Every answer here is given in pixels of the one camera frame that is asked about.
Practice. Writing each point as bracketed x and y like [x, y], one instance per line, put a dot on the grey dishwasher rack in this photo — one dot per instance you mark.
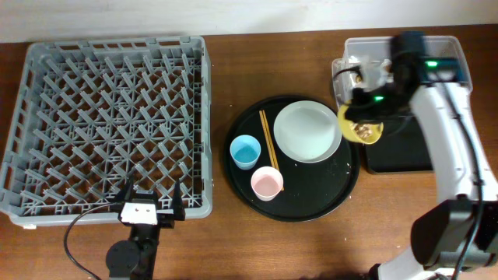
[91, 113]

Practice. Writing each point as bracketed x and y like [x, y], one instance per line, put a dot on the food scraps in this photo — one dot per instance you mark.
[364, 131]

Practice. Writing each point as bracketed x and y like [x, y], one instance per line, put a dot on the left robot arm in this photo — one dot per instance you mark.
[135, 257]

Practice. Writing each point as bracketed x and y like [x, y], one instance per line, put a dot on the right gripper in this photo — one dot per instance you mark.
[356, 111]

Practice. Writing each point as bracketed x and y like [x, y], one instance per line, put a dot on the blue plastic cup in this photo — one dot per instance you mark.
[245, 151]

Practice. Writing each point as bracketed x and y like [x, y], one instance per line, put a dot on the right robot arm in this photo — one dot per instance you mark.
[427, 77]

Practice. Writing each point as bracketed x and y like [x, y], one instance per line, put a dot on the black rectangular tray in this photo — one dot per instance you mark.
[400, 149]

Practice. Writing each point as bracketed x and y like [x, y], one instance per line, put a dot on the pink plastic cup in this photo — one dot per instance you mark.
[266, 183]

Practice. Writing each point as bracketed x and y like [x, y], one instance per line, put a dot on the white napkin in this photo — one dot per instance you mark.
[368, 72]

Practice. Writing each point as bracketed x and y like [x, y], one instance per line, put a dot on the clear plastic bin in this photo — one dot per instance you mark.
[378, 47]

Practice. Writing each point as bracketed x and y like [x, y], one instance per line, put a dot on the grey round plate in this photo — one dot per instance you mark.
[307, 131]

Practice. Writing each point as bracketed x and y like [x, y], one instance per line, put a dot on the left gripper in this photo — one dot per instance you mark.
[167, 218]

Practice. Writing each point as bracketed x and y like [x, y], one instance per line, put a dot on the yellow bowl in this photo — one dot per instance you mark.
[346, 130]

